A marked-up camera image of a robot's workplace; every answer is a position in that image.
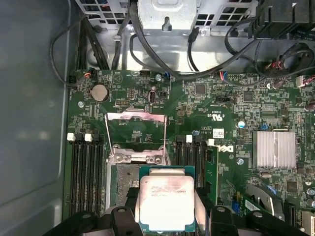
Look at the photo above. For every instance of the silver coin battery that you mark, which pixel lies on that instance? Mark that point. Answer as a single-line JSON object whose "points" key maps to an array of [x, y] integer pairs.
{"points": [[99, 93]]}

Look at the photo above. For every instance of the silver finned chipset heatsink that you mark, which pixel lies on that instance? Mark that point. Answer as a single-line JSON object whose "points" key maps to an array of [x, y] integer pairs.
{"points": [[273, 150]]}

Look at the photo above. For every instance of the green motherboard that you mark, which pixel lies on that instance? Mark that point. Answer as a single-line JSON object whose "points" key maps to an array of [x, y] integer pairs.
{"points": [[197, 115]]}

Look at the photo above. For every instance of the metal socket cover frame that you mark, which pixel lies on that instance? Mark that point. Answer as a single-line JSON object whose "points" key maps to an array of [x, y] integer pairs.
{"points": [[137, 115]]}

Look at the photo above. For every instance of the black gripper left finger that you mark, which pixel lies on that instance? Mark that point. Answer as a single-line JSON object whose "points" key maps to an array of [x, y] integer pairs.
{"points": [[123, 221]]}

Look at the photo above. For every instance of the black plastic bracket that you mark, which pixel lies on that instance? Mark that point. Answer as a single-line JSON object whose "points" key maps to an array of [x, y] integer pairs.
{"points": [[278, 17]]}

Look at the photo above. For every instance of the CPU socket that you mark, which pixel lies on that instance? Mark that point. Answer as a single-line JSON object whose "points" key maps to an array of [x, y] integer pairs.
{"points": [[123, 177]]}

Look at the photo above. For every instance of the silver metal bracket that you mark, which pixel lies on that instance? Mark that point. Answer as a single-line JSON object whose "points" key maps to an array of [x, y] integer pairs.
{"points": [[263, 201]]}

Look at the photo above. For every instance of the black grey PC case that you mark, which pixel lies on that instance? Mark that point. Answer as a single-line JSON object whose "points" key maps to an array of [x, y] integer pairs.
{"points": [[29, 123]]}

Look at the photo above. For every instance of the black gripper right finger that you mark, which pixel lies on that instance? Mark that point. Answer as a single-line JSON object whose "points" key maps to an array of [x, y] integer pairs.
{"points": [[221, 221]]}

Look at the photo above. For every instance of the grey metal drive cage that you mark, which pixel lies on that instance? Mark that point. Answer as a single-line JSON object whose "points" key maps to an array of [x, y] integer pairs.
{"points": [[167, 14]]}

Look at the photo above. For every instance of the silver internal USB port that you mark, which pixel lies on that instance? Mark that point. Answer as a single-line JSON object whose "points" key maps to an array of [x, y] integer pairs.
{"points": [[152, 97]]}

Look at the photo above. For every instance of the silver CPU green edge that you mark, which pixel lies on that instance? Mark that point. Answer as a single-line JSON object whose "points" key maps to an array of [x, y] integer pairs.
{"points": [[167, 196]]}

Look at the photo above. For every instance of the small white label sticker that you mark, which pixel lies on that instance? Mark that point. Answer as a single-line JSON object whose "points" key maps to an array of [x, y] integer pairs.
{"points": [[218, 132]]}

